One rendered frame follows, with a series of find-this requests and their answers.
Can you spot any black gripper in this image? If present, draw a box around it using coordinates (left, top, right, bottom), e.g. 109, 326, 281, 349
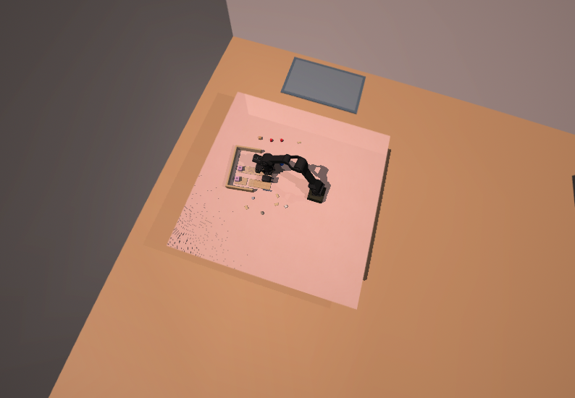
261, 167, 273, 182

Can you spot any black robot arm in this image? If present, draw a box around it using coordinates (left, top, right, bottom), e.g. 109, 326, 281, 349
252, 153, 325, 197

